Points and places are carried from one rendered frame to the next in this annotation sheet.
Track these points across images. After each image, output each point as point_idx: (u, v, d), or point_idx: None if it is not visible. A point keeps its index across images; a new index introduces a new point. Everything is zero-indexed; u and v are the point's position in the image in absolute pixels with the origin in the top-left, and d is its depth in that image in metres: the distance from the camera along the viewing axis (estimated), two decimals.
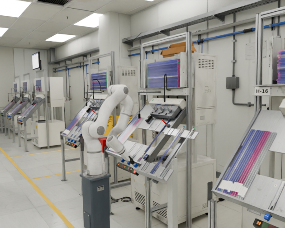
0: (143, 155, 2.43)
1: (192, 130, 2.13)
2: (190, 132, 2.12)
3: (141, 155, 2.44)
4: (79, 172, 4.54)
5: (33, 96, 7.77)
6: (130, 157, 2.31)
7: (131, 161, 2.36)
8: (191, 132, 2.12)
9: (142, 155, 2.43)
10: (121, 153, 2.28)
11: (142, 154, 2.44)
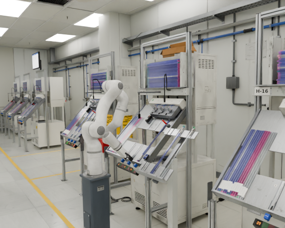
0: (140, 157, 2.42)
1: (192, 130, 2.13)
2: (190, 132, 2.12)
3: (139, 157, 2.43)
4: (79, 172, 4.54)
5: (33, 96, 7.77)
6: (126, 153, 2.27)
7: (130, 158, 2.30)
8: (191, 132, 2.12)
9: (140, 158, 2.42)
10: (118, 149, 2.26)
11: (140, 156, 2.43)
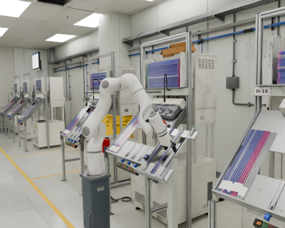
0: (144, 167, 2.13)
1: (192, 130, 2.13)
2: (190, 132, 2.12)
3: (143, 167, 2.14)
4: (79, 172, 4.54)
5: (33, 96, 7.77)
6: (171, 141, 1.92)
7: (174, 148, 1.94)
8: (191, 132, 2.12)
9: (144, 168, 2.13)
10: (163, 135, 1.91)
11: (144, 166, 2.14)
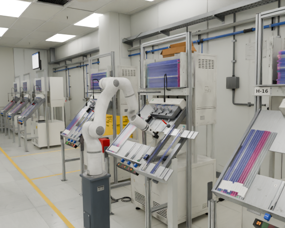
0: (144, 167, 2.13)
1: (140, 156, 2.43)
2: (141, 155, 2.44)
3: (143, 167, 2.14)
4: (79, 172, 4.54)
5: (33, 96, 7.77)
6: None
7: None
8: (140, 155, 2.44)
9: (144, 168, 2.13)
10: None
11: (144, 166, 2.14)
